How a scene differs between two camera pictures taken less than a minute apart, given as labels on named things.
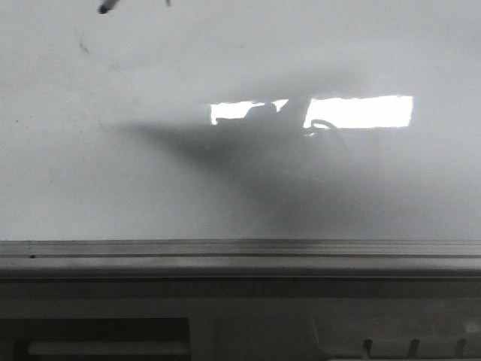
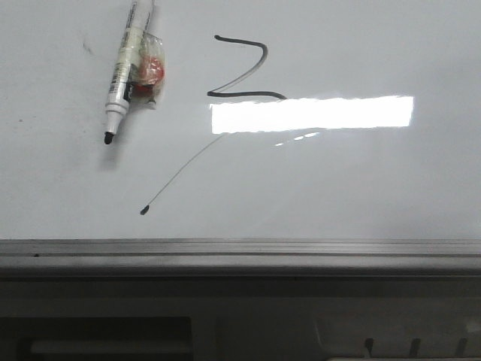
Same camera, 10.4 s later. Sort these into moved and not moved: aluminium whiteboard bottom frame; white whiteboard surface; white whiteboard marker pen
Moved: white whiteboard marker pen
Not moved: aluminium whiteboard bottom frame; white whiteboard surface
